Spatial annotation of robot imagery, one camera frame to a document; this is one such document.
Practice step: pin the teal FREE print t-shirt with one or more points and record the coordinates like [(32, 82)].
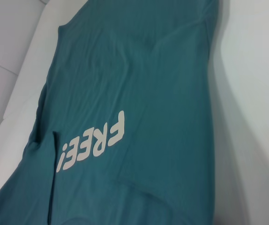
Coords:
[(136, 93)]

